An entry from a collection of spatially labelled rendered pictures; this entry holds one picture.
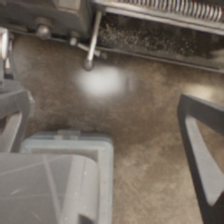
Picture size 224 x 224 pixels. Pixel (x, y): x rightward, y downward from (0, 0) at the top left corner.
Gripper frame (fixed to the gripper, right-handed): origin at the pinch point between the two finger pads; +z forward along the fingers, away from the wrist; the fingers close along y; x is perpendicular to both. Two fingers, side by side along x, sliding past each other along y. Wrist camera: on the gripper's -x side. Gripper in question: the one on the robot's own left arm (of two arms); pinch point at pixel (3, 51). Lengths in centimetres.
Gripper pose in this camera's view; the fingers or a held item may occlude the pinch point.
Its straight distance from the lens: 58.2
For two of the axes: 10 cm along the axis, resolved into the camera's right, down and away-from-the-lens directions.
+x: -9.1, -2.1, 3.7
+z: 1.8, -9.8, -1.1
